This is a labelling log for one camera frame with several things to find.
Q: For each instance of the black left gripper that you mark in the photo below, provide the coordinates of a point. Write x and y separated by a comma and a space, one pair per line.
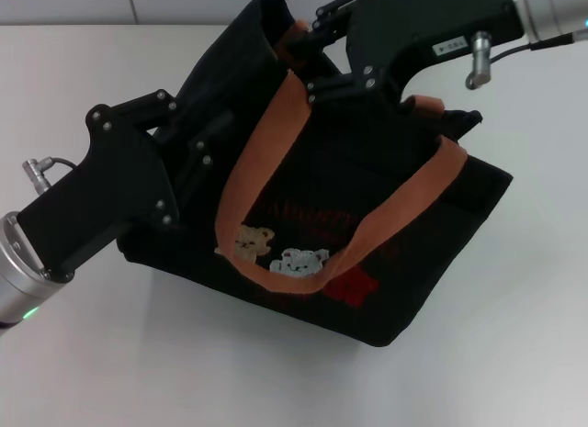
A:
110, 188

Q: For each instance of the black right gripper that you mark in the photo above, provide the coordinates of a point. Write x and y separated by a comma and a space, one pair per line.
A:
413, 23

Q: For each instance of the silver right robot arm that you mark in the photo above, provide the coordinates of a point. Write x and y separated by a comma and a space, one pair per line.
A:
551, 9

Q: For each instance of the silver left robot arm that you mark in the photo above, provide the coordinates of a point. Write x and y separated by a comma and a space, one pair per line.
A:
20, 275

